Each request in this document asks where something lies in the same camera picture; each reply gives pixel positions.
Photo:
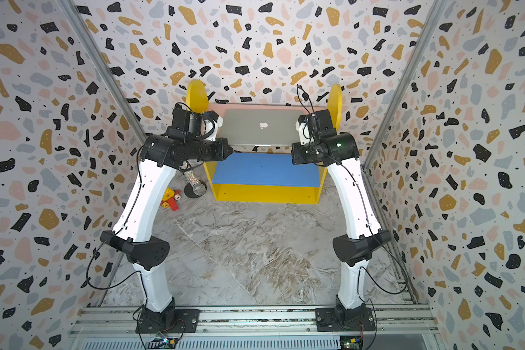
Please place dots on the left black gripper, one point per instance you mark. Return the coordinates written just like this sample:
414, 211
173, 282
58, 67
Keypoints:
222, 143

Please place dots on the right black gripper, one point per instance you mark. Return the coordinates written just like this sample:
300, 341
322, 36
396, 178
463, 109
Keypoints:
296, 159

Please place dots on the silver laptop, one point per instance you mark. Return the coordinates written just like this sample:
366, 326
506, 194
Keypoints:
260, 127

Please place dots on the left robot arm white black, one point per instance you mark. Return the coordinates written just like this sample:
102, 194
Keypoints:
159, 161

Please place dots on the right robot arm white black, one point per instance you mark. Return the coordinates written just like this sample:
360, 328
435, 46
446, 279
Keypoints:
364, 235

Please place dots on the yellow shelf pink blue boards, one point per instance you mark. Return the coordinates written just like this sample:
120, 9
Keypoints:
263, 174

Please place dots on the glitter tube on black base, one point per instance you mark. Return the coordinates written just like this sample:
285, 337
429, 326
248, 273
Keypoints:
195, 188

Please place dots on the red yellow toy vehicle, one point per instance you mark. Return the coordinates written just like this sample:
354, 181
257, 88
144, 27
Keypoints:
170, 199

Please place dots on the right circuit board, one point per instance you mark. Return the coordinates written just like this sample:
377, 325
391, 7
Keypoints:
350, 343

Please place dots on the left green circuit board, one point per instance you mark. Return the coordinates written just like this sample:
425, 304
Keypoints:
162, 342

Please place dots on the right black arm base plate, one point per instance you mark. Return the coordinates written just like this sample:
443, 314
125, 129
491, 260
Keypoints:
337, 319

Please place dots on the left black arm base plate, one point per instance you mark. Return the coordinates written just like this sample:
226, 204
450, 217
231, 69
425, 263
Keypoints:
173, 320

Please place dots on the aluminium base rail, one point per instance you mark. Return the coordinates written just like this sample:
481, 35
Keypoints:
398, 326

